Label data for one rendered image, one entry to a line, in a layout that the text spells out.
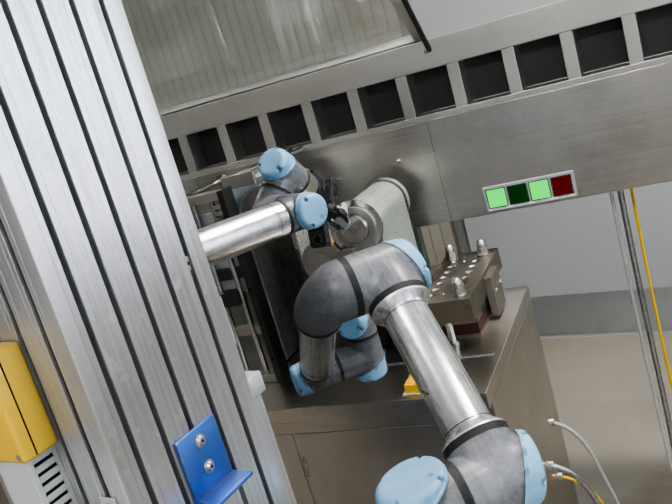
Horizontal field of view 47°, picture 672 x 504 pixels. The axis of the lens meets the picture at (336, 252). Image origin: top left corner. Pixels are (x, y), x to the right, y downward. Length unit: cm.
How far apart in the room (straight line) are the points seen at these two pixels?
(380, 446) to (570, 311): 236
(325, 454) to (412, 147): 89
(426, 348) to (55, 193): 69
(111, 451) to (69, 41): 47
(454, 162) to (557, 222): 181
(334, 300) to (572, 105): 101
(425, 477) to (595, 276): 292
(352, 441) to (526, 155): 90
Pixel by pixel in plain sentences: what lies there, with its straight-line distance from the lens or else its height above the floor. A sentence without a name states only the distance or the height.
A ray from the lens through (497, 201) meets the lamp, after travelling 221.
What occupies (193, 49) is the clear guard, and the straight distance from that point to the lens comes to 233.
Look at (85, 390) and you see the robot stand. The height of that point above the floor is 140.
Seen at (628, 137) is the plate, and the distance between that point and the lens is 215.
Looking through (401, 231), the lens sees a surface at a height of 118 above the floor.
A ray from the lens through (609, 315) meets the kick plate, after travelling 409.
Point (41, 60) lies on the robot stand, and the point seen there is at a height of 175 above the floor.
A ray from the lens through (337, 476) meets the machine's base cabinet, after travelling 201.
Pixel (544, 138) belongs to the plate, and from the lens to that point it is 216.
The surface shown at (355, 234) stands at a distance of 198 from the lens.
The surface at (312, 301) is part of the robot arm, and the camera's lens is 139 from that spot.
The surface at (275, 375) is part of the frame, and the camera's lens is 210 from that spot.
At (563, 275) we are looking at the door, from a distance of 406.
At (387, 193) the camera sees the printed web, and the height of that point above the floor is 129.
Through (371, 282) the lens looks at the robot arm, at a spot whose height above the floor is 128.
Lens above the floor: 166
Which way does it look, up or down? 13 degrees down
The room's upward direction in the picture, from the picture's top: 16 degrees counter-clockwise
